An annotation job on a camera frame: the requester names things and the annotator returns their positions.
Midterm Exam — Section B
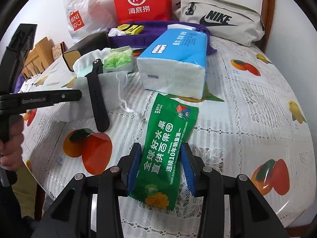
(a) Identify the green fruit wet wipe packet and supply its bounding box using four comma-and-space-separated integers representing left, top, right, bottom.
130, 94, 198, 211

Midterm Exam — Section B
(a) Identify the white sock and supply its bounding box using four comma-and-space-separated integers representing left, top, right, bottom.
73, 48, 111, 77

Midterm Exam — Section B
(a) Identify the orange-print wet wipe packet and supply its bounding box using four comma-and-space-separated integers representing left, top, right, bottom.
108, 28, 126, 37

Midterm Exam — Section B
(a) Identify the person left hand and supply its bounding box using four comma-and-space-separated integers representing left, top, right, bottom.
1, 115, 24, 171

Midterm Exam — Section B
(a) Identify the purple plush toy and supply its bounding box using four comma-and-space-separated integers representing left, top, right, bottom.
13, 73, 25, 93

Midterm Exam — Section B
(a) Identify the patterned small box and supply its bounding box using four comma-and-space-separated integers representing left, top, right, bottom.
51, 41, 67, 61

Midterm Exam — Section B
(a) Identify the grey face mask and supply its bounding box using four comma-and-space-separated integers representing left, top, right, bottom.
56, 70, 130, 122

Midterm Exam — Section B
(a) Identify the fruit print tablecloth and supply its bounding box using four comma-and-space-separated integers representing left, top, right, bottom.
21, 37, 316, 237

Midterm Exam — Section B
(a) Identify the dark green tin box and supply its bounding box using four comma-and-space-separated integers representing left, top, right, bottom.
62, 31, 110, 72

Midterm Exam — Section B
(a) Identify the green tea tissue packet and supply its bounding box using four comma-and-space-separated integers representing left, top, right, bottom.
103, 46, 134, 73

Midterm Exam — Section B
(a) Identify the white Miniso plastic bag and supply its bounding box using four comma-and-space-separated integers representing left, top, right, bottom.
63, 0, 115, 44

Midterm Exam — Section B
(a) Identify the yellow black adidas sock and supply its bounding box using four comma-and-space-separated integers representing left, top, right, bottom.
117, 24, 144, 35

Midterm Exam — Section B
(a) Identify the blue tissue pack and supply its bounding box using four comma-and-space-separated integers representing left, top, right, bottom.
137, 29, 207, 99

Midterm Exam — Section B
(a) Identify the purple towel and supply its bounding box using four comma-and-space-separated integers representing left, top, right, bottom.
109, 20, 217, 55

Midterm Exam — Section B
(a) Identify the red Haidilao paper bag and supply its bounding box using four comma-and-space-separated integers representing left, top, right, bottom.
114, 0, 172, 24

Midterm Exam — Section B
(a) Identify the white sponge block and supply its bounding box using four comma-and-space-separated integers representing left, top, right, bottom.
167, 24, 196, 31

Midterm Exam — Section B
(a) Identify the beige Nike waist bag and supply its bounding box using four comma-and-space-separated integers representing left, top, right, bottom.
175, 0, 264, 46

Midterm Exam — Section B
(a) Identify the black watch strap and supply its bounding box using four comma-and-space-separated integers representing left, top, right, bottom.
84, 58, 110, 133

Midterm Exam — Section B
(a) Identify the brown wooden door frame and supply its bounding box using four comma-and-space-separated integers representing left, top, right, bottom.
256, 0, 276, 52

